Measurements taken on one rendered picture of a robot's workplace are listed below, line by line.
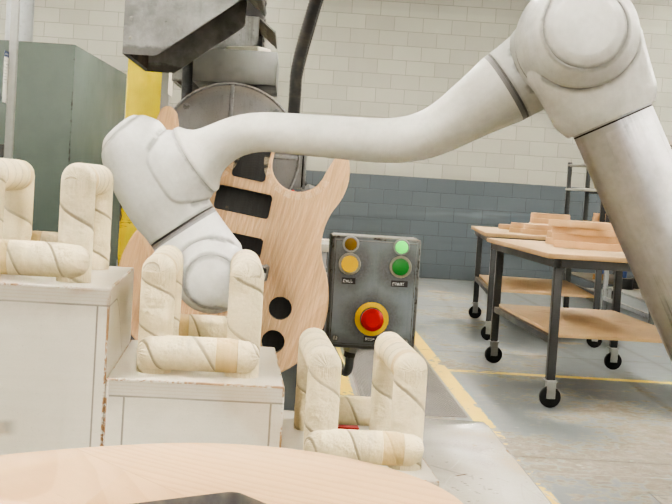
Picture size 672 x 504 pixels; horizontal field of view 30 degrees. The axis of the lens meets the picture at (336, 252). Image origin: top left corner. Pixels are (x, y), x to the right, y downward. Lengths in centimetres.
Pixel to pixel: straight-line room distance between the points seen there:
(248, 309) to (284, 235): 90
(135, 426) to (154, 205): 59
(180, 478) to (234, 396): 41
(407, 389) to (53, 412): 32
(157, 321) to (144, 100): 831
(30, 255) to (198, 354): 18
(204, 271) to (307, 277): 44
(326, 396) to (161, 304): 18
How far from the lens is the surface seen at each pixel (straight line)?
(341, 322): 222
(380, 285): 222
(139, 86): 947
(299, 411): 135
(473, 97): 167
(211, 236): 168
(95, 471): 74
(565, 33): 145
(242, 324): 117
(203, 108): 223
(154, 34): 196
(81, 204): 117
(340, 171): 206
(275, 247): 206
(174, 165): 168
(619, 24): 146
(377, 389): 136
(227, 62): 228
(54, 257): 116
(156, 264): 116
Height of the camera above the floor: 121
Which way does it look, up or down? 3 degrees down
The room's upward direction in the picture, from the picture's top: 4 degrees clockwise
